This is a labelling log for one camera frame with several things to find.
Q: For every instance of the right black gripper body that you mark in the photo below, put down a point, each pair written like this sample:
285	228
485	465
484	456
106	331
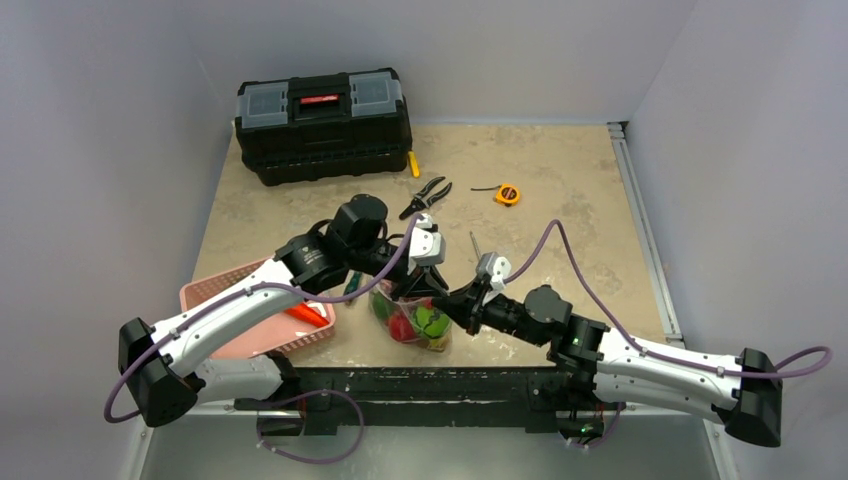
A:
475	307

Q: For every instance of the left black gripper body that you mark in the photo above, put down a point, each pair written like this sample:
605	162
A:
378	256

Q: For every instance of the green round toy fruit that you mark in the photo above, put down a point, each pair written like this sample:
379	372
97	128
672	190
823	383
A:
430	323

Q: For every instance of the clear zip top bag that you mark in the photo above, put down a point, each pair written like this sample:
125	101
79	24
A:
407	307

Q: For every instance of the red toy apple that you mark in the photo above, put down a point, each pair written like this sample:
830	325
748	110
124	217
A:
400	329

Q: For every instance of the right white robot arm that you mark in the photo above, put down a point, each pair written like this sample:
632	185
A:
739	392

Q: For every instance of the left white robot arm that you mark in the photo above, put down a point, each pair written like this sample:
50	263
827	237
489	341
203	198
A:
166	368

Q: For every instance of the orange toy carrot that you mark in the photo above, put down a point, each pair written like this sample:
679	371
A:
305	314

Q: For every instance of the orange tape measure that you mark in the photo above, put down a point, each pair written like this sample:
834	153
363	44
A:
506	195

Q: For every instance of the pink perforated plastic basket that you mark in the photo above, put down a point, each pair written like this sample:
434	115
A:
279	332

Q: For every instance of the black plastic toolbox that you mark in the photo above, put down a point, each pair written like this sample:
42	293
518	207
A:
309	128

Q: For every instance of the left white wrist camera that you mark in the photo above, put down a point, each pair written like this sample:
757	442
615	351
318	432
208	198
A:
427	246

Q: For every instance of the green handled screwdriver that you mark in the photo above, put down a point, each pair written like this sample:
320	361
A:
352	286

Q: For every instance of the yellow black handled screwdriver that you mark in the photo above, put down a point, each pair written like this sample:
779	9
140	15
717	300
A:
476	248

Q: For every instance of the black handled pliers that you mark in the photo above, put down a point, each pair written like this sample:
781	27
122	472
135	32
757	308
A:
426	197

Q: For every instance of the yellow handled tool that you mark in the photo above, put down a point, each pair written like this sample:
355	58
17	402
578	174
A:
413	164

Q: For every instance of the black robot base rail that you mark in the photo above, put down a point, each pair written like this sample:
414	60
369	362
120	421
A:
535	399

